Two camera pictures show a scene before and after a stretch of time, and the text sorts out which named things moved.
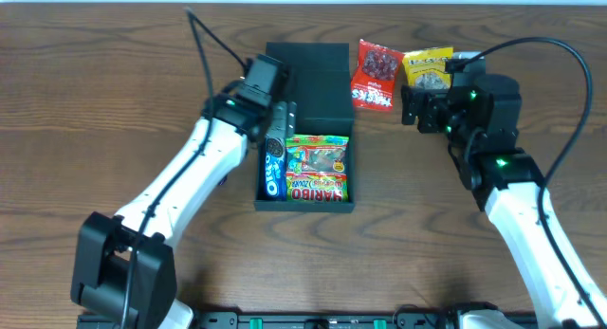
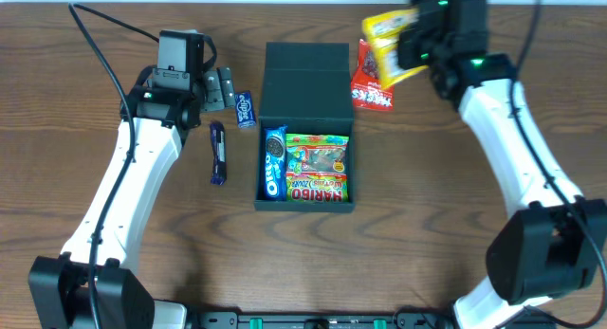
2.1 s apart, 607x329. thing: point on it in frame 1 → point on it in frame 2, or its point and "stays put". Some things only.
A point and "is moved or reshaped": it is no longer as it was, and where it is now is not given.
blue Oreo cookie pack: [275, 169] stays put
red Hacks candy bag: [373, 82] stays put
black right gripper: [422, 111] → [409, 49]
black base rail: [325, 319] stays put
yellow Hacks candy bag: [426, 69] is moved or reshaped
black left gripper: [277, 118] → [211, 89]
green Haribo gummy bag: [317, 168] stays put
